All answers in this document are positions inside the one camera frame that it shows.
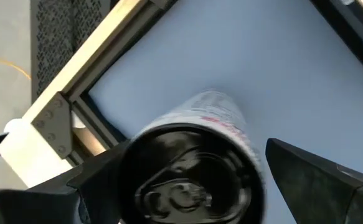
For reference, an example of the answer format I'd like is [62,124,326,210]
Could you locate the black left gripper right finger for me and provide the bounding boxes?
[265,138,363,224]

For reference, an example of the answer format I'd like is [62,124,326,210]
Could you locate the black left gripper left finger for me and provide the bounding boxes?
[0,139,131,224]

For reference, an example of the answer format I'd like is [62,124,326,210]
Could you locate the white Celsius peach can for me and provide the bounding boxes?
[118,89,266,224]

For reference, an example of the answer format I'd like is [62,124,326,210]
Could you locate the white rounded block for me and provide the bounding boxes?
[0,118,73,189]

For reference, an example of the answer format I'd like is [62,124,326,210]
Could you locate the grey perforated metal panel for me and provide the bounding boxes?
[30,0,120,103]

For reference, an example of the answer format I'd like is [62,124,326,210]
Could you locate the grey bolted corner bracket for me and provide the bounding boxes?
[31,91,73,160]

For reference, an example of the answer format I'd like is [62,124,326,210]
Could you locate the black table edge rail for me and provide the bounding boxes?
[67,0,182,166]

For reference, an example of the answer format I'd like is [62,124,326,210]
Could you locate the yellow cable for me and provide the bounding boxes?
[0,54,32,80]

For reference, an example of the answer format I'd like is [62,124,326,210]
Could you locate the beige table frame beam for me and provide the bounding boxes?
[21,0,153,121]

